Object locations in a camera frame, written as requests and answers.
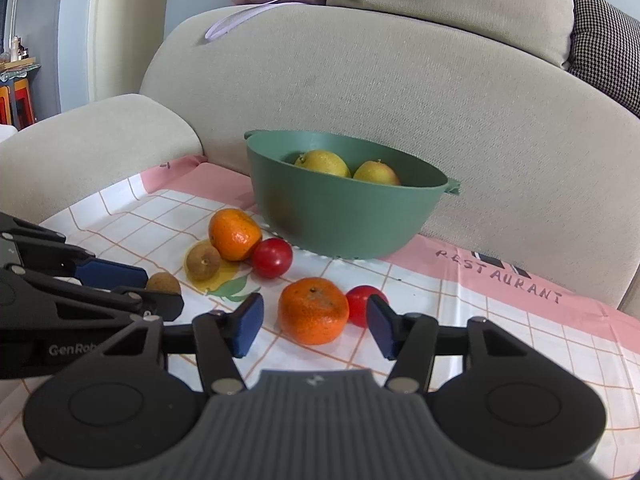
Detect lilac ribbon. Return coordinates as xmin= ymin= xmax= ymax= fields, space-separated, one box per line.
xmin=205 ymin=0 xmax=313 ymax=43

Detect beige cushion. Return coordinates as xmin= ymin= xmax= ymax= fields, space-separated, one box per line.
xmin=327 ymin=0 xmax=573 ymax=68

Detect orange stool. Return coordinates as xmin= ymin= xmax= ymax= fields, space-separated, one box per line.
xmin=0 ymin=79 xmax=36 ymax=128

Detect green colander bowl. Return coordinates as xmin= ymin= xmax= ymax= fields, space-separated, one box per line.
xmin=244 ymin=129 xmax=462 ymax=261

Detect cluttered shelf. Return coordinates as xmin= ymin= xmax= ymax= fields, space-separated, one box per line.
xmin=0 ymin=35 xmax=40 ymax=83

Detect printed grid tablecloth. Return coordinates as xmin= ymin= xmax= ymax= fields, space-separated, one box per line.
xmin=0 ymin=155 xmax=640 ymax=480

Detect red cherry tomato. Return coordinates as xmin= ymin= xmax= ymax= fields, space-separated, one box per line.
xmin=346 ymin=285 xmax=390 ymax=328
xmin=251 ymin=238 xmax=294 ymax=279

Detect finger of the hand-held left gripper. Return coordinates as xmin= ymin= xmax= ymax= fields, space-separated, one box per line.
xmin=0 ymin=212 xmax=149 ymax=292
xmin=0 ymin=265 xmax=185 ymax=322

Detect orange tangerine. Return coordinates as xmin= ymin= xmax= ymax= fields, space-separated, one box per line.
xmin=208 ymin=208 xmax=263 ymax=262
xmin=278 ymin=277 xmax=350 ymax=346

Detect green yellow pear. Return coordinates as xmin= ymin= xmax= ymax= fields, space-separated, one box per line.
xmin=294 ymin=150 xmax=352 ymax=178

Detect cream door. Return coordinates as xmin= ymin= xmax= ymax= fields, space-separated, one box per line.
xmin=87 ymin=0 xmax=173 ymax=106

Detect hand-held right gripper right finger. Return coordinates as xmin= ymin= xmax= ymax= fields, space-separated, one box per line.
xmin=366 ymin=296 xmax=538 ymax=395

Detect reddish yellow pear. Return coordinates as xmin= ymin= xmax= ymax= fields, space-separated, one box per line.
xmin=353 ymin=160 xmax=402 ymax=187

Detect houndstooth cushion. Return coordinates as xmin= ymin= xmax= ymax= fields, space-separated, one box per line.
xmin=566 ymin=0 xmax=640 ymax=121

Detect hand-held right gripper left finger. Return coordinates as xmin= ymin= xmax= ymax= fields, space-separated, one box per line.
xmin=95 ymin=292 xmax=264 ymax=396

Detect brown kiwi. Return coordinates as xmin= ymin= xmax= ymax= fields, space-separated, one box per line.
xmin=145 ymin=272 xmax=182 ymax=297
xmin=186 ymin=242 xmax=222 ymax=282

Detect beige sofa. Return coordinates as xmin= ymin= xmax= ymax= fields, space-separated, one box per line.
xmin=0 ymin=2 xmax=640 ymax=311

